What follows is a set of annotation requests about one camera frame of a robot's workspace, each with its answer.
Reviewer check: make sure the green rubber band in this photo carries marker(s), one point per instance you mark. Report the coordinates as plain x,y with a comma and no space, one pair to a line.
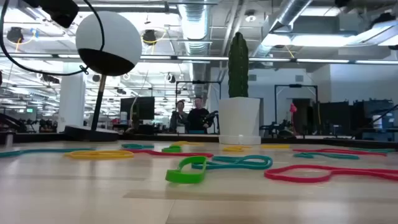
183,179
171,150

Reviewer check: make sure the red rubber band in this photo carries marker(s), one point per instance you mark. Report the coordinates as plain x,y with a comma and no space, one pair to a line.
269,175
174,154
342,152

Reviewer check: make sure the yellow rubber band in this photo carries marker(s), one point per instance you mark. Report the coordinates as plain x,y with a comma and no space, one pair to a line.
70,154
275,146
233,149

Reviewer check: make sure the background black robot arm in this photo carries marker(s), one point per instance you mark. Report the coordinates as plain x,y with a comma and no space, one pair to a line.
211,117

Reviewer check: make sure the person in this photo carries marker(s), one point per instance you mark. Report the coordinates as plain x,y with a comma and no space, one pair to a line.
178,119
196,119

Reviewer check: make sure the white cup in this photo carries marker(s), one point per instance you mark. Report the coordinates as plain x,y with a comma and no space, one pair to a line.
180,129

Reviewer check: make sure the white plant pot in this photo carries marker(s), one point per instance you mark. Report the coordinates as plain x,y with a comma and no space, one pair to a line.
239,118

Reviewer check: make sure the black monitor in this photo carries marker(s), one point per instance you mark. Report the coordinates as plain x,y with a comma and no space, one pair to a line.
138,107

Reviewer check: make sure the green cactus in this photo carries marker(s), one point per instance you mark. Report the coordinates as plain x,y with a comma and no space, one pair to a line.
238,62

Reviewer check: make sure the white canister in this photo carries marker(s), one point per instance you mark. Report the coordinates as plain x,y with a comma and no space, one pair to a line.
123,118
377,122

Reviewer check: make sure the black round ceiling fixture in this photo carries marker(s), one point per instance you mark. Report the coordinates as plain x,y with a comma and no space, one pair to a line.
15,35
150,36

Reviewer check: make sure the pink object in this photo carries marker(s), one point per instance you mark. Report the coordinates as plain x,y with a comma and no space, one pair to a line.
293,109

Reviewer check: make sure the white globe lamp black base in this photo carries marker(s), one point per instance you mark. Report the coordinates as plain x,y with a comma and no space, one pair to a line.
109,34

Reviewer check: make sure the white pillar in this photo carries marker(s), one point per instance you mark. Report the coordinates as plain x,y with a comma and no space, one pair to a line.
71,99

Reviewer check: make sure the black cabinets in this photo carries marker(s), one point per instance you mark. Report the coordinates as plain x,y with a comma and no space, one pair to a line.
335,118

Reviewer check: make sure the black background rig frame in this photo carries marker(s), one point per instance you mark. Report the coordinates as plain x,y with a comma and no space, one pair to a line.
199,82
295,85

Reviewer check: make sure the black aluminium table frame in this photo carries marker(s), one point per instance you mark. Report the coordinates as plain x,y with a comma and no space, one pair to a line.
155,137

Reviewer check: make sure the silver ventilation duct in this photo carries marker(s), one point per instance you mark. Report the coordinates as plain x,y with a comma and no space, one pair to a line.
195,21
289,12

